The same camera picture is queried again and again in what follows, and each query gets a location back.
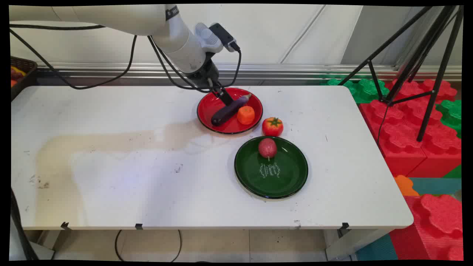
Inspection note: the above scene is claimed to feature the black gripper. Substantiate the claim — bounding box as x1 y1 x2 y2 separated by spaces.
184 52 235 107

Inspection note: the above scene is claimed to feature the purple toy eggplant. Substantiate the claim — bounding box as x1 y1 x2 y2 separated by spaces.
211 93 252 127

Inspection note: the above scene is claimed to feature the red round plate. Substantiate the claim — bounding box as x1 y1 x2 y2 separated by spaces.
196 87 264 135

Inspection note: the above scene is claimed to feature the orange toy tangerine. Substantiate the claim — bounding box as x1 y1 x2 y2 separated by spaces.
237 106 256 125

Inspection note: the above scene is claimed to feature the red toy tomato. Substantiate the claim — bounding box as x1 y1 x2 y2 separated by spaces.
262 117 284 137

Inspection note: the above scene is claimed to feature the dark green round plate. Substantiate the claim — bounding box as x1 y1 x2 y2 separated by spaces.
234 136 309 200

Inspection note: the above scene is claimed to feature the green foam block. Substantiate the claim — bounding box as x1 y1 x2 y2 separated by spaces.
327 78 390 104
436 99 462 138

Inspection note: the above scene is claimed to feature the large red foam block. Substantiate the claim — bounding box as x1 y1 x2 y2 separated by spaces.
360 78 462 178

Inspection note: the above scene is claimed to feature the dark wicker basket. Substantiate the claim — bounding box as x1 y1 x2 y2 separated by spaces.
10 56 38 101

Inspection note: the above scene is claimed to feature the white table leg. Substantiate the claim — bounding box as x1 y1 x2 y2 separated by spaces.
324 228 394 261

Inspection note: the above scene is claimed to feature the toy food in basket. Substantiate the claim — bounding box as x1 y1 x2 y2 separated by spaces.
10 66 26 88

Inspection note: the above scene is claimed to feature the orange foam piece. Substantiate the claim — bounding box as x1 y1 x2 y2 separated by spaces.
394 175 420 197

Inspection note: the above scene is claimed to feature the teal foam mat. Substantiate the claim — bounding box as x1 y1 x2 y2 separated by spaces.
409 177 462 195
356 234 399 261

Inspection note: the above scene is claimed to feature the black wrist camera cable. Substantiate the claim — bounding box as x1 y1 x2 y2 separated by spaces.
147 35 242 93

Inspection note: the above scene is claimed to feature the light grey camera mount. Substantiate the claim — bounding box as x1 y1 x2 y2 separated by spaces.
195 22 224 54

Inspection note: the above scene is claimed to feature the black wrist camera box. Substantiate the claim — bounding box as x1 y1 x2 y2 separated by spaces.
209 23 241 52

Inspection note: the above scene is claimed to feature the aluminium wall rail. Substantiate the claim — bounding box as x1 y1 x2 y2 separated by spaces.
36 62 462 82

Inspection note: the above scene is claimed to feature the long black arm cable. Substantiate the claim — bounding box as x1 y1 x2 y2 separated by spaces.
9 24 138 90

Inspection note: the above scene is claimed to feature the thin black tripod cable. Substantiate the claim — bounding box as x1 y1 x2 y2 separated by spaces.
377 103 391 144

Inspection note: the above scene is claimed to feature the black floor cable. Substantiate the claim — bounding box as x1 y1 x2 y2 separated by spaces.
114 229 183 263

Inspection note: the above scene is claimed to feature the black camera tripod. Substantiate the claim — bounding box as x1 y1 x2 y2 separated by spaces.
338 6 464 143

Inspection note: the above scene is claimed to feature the black hanging cable bundle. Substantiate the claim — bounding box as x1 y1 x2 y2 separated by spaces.
9 188 39 261

